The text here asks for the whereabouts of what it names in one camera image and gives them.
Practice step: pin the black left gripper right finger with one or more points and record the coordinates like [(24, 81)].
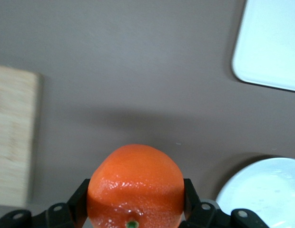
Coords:
[(197, 213)]

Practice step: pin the white round plate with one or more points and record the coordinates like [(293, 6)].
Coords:
[(261, 194)]

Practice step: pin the wooden cutting board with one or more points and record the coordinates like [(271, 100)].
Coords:
[(12, 133)]

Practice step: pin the beige bear print tray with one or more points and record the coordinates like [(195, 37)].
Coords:
[(268, 42)]

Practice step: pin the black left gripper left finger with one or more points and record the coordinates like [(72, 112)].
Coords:
[(73, 204)]

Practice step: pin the orange fruit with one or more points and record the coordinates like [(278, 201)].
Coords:
[(135, 185)]

